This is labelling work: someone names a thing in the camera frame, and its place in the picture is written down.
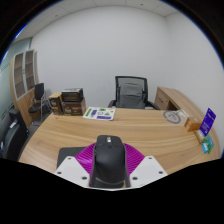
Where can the orange box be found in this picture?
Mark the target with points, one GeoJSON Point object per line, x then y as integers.
{"type": "Point", "coordinates": [192, 124]}

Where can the grey mesh office chair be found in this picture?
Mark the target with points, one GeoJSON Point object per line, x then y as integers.
{"type": "Point", "coordinates": [131, 95]}

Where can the purple card package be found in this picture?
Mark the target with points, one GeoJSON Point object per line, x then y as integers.
{"type": "Point", "coordinates": [208, 122]}

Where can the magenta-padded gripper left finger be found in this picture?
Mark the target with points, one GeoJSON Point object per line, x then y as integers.
{"type": "Point", "coordinates": [72, 170]}

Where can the green flat box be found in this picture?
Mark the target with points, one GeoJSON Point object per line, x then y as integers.
{"type": "Point", "coordinates": [210, 143]}

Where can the black leather office chair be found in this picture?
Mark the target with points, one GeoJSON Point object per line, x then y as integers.
{"type": "Point", "coordinates": [12, 136]}

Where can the small black chair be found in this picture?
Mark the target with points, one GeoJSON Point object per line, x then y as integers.
{"type": "Point", "coordinates": [38, 96]}

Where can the tall brown cardboard box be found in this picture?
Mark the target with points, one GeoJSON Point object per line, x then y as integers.
{"type": "Point", "coordinates": [55, 104]}

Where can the wooden side desk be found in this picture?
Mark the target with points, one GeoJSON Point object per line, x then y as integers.
{"type": "Point", "coordinates": [173, 98]}

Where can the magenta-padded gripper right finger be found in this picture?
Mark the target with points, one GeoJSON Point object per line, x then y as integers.
{"type": "Point", "coordinates": [146, 169]}

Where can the tan flat box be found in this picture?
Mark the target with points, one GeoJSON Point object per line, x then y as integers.
{"type": "Point", "coordinates": [199, 136]}

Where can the black computer mouse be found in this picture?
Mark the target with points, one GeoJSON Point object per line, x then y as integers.
{"type": "Point", "coordinates": [109, 163]}

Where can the black box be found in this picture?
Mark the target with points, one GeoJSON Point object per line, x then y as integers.
{"type": "Point", "coordinates": [72, 94]}

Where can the small blue box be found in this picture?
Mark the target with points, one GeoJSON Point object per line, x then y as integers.
{"type": "Point", "coordinates": [204, 147]}

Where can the wide brown cardboard box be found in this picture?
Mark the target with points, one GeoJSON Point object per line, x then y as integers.
{"type": "Point", "coordinates": [74, 108]}

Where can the white printed leaflet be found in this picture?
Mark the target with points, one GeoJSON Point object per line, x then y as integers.
{"type": "Point", "coordinates": [99, 113]}

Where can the wooden shelf unit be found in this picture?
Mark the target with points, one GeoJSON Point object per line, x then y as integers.
{"type": "Point", "coordinates": [21, 80]}

